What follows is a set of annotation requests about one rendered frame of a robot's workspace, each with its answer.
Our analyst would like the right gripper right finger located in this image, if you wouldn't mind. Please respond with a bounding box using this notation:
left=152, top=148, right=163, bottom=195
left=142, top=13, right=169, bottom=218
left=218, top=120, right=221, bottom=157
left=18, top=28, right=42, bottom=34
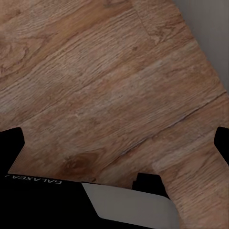
left=214, top=127, right=229, bottom=165

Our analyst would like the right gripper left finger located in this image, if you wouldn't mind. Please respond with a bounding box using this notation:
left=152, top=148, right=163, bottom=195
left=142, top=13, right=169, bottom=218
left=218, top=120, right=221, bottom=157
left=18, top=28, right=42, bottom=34
left=0, top=127, right=25, bottom=184

